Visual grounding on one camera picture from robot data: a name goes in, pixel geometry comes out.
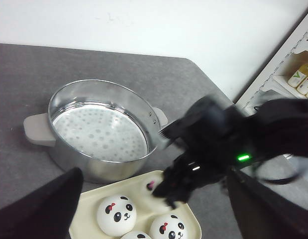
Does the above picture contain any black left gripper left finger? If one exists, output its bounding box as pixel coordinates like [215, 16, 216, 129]
[0, 168, 83, 239]

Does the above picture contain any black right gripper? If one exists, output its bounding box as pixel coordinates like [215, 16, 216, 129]
[152, 96, 258, 209]

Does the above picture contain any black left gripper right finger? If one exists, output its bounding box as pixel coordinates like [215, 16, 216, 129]
[226, 169, 308, 239]

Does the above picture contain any panda bun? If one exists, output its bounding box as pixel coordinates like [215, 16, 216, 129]
[149, 214, 189, 239]
[97, 194, 137, 237]
[120, 231, 151, 239]
[141, 175, 163, 195]

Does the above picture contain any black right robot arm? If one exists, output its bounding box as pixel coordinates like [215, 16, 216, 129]
[152, 96, 308, 208]

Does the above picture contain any stainless steel steamer pot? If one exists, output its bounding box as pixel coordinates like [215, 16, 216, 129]
[23, 79, 168, 184]

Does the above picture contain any white perforated steamer liner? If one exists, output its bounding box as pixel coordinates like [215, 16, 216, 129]
[53, 105, 148, 162]

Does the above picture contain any white shelf unit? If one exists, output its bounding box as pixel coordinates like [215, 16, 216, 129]
[236, 13, 308, 115]

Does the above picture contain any yellow green drink carton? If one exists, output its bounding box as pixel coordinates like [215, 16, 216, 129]
[288, 62, 308, 88]

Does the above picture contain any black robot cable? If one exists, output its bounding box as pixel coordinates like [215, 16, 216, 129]
[252, 154, 304, 185]

